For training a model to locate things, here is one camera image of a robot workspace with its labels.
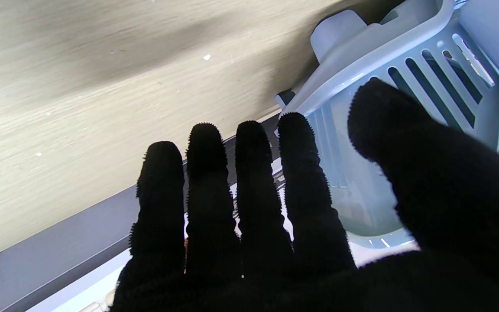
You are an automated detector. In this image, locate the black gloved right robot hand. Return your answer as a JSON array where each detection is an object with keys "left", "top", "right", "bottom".
[{"left": 110, "top": 78, "right": 499, "bottom": 312}]

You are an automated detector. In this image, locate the blue plastic dish rack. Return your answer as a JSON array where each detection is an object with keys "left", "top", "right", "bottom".
[{"left": 306, "top": 22, "right": 499, "bottom": 250}]

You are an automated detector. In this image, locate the blue cutlery holder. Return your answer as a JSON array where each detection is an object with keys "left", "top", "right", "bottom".
[{"left": 457, "top": 0, "right": 499, "bottom": 102}]

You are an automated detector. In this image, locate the printed kitchen backdrop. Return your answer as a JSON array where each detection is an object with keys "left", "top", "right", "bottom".
[{"left": 0, "top": 115, "right": 419, "bottom": 312}]

